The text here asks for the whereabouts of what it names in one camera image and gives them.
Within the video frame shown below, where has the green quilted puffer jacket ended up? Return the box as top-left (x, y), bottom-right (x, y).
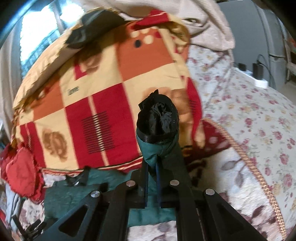
top-left (44, 89), bottom-right (190, 227)

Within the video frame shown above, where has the light blue folded cloth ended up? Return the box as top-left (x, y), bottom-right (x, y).
top-left (6, 183), bottom-right (24, 232)

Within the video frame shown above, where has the red heart shaped pillow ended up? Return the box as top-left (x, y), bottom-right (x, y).
top-left (1, 144), bottom-right (45, 203)

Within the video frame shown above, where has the red cream rose patterned quilt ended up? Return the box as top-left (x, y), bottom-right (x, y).
top-left (11, 15), bottom-right (205, 173)

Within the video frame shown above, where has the white power strip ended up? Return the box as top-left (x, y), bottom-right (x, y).
top-left (234, 67), bottom-right (268, 89)

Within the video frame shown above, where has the black power adapter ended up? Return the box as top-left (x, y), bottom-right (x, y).
top-left (252, 62), bottom-right (263, 80)

